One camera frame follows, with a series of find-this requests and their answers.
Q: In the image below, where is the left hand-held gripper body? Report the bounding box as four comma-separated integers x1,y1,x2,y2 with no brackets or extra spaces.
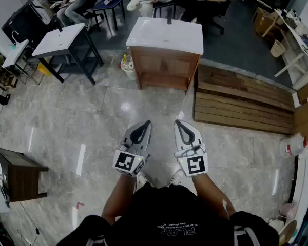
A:
112,143,151,178

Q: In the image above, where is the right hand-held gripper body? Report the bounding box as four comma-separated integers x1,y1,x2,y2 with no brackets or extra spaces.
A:
174,143,209,177

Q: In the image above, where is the wooden cabinet door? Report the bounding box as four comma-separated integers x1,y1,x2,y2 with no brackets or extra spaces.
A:
164,56,196,78
135,53,166,74

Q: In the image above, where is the person's left forearm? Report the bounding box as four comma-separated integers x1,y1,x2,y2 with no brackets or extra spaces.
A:
101,173,137,225

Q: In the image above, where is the person's right forearm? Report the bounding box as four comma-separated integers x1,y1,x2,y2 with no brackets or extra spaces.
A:
191,173,237,219

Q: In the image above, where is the wooden cabinet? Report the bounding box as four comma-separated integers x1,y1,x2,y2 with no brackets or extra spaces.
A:
129,46,202,91

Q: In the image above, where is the person's right sneaker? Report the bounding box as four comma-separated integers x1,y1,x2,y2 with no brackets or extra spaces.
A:
168,169,184,187

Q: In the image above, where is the person's sneaker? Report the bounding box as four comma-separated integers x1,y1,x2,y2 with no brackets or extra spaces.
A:
168,169,184,187
136,172,155,188

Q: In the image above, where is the person's left sneaker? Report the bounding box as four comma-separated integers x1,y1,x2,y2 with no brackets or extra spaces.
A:
136,172,155,188

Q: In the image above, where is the person's black t-shirt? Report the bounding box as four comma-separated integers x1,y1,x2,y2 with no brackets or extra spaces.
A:
55,184,280,246

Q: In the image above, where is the wooden slat platform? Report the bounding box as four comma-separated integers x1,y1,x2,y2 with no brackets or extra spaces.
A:
194,64,296,135

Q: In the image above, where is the pile of plastic bottles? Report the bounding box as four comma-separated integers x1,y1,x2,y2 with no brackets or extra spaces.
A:
118,53,137,81

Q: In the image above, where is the dark metal washstand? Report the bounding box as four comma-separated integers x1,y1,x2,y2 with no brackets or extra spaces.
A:
38,24,105,86

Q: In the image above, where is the white bowl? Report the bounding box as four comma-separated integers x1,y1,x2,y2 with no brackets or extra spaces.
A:
268,217,285,232

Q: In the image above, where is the dark wooden side table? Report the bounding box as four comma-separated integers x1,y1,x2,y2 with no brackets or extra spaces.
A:
0,145,49,202

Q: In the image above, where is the pink bucket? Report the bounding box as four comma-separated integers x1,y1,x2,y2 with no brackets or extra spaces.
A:
279,202,298,220

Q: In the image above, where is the white ceramic basin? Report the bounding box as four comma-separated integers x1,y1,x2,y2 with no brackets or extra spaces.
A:
32,22,86,59
125,17,204,55

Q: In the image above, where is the yellow plastic bin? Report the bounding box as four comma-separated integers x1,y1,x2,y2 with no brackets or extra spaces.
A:
37,61,53,77

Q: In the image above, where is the brown cardboard sheet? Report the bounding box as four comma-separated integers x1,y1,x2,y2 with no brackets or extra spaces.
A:
292,80,308,142

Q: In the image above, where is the round wooden tray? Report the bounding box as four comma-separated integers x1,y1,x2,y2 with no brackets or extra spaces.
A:
278,219,298,246

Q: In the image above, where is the beige waste basket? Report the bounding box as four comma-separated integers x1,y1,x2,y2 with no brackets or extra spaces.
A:
269,39,286,58

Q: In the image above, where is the black office chair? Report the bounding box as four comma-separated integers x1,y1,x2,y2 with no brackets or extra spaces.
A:
76,0,105,32
192,0,232,35

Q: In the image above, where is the cardboard box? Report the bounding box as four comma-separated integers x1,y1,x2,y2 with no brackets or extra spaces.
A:
251,7,279,38

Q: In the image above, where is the dark chair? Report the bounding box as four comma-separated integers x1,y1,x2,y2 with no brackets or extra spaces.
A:
152,0,180,20

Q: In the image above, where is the metal storage rack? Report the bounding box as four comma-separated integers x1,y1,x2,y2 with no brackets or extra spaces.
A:
0,57,18,106

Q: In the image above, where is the white table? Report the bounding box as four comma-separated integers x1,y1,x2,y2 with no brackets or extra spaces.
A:
273,8,308,91

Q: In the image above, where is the white washstand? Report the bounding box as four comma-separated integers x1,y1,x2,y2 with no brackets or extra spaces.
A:
2,31,46,86

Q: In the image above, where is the black storage box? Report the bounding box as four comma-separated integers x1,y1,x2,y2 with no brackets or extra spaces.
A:
1,0,60,48

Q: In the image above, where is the black floor cable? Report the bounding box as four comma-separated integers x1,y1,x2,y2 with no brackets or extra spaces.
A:
15,201,42,246

